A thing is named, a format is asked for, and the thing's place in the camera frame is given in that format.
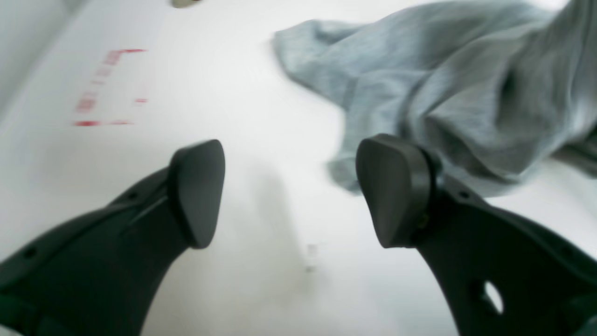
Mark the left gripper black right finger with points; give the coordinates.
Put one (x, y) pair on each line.
(501, 274)

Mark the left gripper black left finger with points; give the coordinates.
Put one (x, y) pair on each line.
(98, 274)

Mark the grey T-shirt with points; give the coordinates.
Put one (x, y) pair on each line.
(493, 87)

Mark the red tape rectangle marking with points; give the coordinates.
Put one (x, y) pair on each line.
(117, 92)

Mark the right table cable grommet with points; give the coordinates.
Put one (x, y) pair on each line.
(179, 4)

